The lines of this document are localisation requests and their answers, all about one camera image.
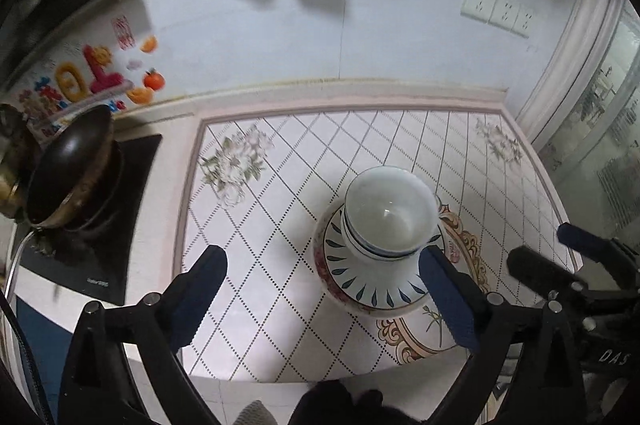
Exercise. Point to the colourful wall sticker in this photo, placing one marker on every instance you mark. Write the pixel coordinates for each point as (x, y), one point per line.
(85, 77)

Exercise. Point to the black induction cooker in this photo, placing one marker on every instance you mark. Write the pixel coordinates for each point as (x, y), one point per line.
(100, 235)

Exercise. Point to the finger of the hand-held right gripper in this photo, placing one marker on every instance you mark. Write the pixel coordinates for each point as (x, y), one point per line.
(580, 237)
(540, 269)

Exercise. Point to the dark cloth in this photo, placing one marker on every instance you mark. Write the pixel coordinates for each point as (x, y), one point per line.
(340, 405)

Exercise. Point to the white bowl dark rim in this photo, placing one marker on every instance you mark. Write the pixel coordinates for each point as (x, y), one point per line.
(356, 241)

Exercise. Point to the large plain white bowl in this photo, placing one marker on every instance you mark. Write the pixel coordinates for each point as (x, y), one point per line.
(380, 256)

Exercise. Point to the white ceramic cup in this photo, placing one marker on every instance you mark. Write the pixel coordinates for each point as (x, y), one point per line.
(390, 205)

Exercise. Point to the grey fuzzy cloth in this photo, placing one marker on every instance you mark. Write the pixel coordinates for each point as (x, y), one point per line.
(255, 414)

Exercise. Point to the dark wok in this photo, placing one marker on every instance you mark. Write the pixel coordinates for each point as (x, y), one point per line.
(70, 165)

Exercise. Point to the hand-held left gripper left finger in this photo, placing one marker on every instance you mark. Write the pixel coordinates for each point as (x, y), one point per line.
(200, 300)

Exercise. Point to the white wall outlet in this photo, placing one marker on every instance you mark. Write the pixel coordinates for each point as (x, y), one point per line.
(525, 22)
(479, 1)
(505, 11)

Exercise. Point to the white plate blue leaf pattern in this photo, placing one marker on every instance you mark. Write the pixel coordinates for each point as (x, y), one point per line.
(370, 281)

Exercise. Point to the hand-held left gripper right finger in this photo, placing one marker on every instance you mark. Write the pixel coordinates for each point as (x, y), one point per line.
(450, 300)

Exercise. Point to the glass door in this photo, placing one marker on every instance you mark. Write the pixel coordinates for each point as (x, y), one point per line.
(600, 130)

